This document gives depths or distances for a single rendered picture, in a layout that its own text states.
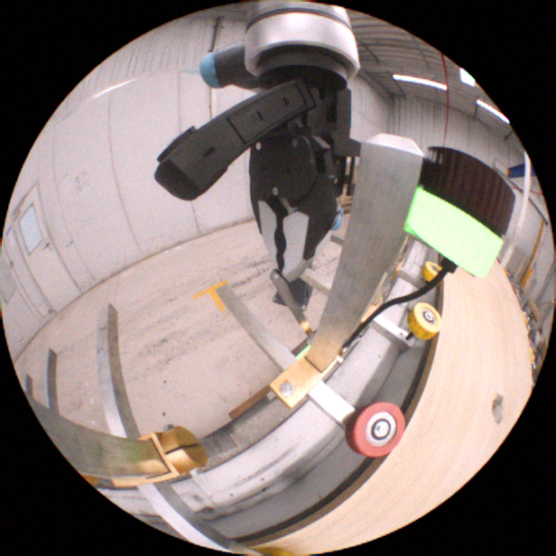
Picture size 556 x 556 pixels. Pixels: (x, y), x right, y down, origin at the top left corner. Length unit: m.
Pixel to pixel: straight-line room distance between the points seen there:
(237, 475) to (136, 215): 2.77
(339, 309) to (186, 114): 2.85
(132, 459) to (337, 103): 0.32
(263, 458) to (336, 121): 0.62
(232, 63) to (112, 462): 0.43
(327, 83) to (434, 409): 0.41
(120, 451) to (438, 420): 0.37
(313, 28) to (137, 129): 2.71
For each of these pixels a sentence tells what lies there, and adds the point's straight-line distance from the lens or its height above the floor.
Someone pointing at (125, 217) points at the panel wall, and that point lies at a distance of 2.78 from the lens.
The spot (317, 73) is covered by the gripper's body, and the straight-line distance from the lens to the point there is 0.15.
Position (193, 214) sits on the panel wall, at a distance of 2.80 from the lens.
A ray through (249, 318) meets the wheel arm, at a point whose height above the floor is 0.86.
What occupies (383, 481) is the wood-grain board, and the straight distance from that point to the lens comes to 0.29.
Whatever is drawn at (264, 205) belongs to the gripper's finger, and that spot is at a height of 1.09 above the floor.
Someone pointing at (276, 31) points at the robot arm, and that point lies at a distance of 0.15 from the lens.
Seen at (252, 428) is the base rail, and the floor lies 0.70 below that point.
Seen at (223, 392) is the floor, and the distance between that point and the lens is 1.19.
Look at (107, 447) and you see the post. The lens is 0.15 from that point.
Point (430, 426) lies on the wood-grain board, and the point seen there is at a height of 0.90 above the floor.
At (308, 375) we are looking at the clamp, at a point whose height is 0.87.
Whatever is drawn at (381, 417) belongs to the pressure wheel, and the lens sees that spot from 0.26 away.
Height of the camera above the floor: 1.13
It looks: 41 degrees down
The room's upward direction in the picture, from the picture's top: straight up
